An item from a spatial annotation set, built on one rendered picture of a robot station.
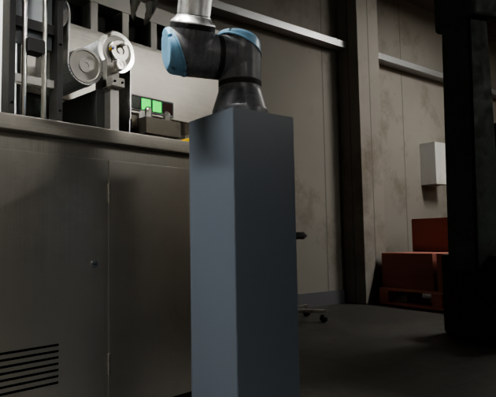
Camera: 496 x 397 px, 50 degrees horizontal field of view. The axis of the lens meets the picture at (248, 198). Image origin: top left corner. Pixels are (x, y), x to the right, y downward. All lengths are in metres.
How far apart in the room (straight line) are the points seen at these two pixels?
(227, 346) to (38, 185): 0.63
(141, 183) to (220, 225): 0.41
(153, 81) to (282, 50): 2.39
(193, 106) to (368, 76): 2.78
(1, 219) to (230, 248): 0.57
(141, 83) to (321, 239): 2.74
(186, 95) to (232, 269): 1.47
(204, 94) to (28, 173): 1.40
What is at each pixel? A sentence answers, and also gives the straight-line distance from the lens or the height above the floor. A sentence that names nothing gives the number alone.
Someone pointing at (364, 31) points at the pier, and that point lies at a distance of 5.27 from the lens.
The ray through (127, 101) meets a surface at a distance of 2.02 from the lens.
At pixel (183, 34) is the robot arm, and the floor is 1.09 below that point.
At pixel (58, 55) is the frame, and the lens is 1.75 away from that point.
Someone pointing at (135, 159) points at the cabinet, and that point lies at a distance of 1.66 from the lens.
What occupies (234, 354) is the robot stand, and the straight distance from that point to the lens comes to 1.31.
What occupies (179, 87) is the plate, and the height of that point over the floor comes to 1.30.
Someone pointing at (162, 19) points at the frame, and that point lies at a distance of 2.66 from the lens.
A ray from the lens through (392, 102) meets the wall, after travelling 5.79.
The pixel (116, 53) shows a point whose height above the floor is 1.23.
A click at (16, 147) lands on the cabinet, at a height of 0.82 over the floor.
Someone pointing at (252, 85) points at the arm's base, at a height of 0.98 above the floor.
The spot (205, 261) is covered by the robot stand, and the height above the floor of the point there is 0.53.
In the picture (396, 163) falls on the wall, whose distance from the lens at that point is 5.70.
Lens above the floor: 0.58
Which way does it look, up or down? 4 degrees up
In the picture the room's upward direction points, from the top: 1 degrees counter-clockwise
